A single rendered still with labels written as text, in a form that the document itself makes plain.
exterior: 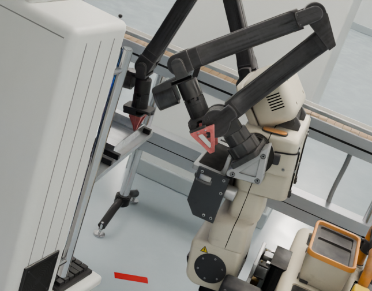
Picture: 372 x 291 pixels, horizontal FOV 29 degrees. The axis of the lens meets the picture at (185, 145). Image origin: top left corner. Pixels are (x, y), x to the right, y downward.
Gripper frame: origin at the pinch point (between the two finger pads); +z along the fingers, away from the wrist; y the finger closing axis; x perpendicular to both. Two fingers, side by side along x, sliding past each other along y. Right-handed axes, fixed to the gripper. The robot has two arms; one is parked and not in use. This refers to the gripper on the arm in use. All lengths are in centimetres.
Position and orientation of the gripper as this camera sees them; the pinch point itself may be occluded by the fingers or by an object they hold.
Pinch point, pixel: (135, 130)
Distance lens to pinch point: 258.6
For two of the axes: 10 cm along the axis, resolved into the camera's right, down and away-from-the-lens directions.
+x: -3.2, 3.1, -9.0
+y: -9.3, -2.8, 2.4
